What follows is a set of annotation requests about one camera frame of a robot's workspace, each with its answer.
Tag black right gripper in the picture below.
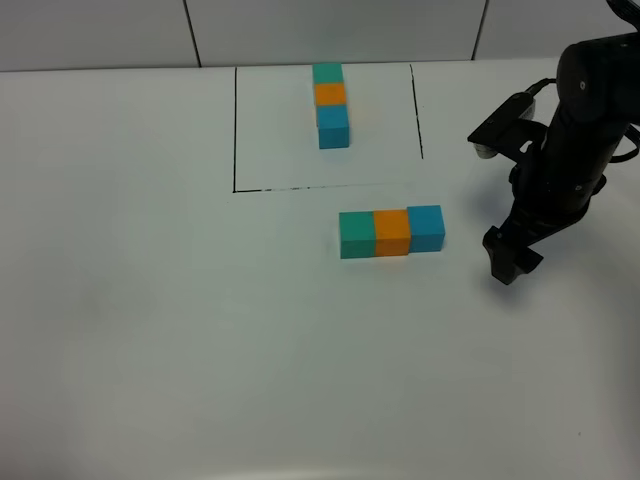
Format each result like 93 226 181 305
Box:
482 124 608 285

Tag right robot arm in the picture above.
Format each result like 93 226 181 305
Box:
468 33 639 285

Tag blue template block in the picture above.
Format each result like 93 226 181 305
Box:
316 104 350 149

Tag orange template block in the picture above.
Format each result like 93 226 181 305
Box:
314 82 347 106

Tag green template block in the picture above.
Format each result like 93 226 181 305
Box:
312 63 344 85

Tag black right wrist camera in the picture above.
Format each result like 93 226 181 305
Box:
467 92 546 163

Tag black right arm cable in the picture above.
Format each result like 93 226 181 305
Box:
529 0 640 164

